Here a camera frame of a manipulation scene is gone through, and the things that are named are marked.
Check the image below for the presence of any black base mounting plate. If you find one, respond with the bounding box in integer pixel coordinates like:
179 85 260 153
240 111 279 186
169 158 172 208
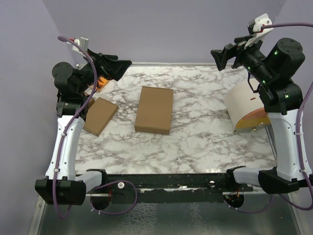
48 168 255 212

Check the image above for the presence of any orange booklet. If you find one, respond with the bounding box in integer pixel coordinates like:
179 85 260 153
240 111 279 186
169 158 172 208
95 76 110 93

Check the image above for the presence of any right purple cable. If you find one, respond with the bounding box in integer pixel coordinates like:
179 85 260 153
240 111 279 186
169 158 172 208
227 21 313 213

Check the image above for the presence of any cream toy bread bin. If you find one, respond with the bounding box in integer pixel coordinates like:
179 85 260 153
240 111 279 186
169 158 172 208
224 78 270 133

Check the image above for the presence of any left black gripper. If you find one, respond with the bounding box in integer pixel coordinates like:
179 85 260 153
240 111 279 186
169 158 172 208
76 47 131 94

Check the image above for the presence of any purple cable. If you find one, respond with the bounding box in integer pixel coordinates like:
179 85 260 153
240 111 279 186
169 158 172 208
52 36 138 219
227 21 313 213

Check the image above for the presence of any brown cardboard box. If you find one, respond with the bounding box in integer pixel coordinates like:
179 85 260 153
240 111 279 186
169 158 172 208
84 97 118 136
88 98 95 109
134 86 174 135

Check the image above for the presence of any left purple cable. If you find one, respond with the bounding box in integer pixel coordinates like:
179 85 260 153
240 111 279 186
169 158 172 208
52 36 138 219

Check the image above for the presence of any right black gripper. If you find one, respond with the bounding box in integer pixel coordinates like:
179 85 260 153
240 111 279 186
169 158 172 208
212 32 275 84

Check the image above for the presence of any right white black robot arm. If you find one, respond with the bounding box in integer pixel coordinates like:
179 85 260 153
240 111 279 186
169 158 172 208
210 36 313 194

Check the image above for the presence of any aluminium rail frame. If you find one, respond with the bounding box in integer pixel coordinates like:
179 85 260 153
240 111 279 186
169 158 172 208
29 66 300 235

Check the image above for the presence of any folded flat brown cardboard box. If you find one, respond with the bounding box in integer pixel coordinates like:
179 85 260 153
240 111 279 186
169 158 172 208
84 97 118 136

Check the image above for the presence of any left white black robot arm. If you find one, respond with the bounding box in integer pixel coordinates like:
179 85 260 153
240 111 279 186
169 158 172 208
35 50 132 206

